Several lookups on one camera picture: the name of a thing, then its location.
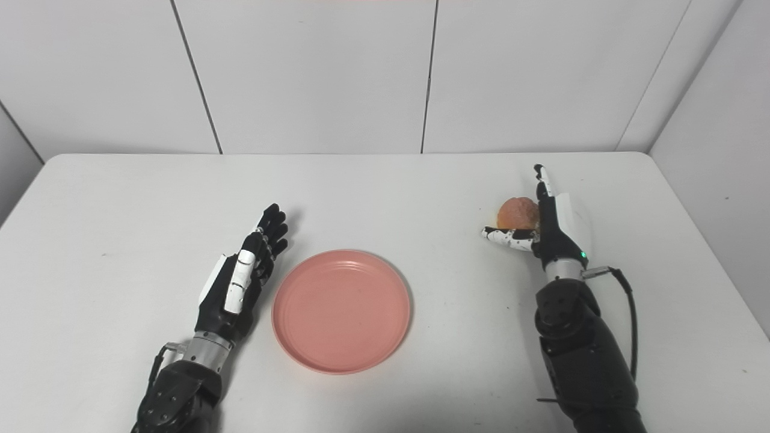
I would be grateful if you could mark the pink round plate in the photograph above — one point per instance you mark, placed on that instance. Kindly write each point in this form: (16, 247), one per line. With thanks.
(341, 311)

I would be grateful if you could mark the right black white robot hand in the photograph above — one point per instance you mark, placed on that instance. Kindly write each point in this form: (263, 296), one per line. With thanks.
(556, 234)

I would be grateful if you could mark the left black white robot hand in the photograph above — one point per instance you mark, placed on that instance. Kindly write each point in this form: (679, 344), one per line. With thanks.
(240, 282)

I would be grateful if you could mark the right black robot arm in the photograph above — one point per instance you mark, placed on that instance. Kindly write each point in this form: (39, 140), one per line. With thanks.
(586, 355)

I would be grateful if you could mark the glazed cream puff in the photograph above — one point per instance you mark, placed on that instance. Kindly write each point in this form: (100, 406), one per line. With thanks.
(516, 213)

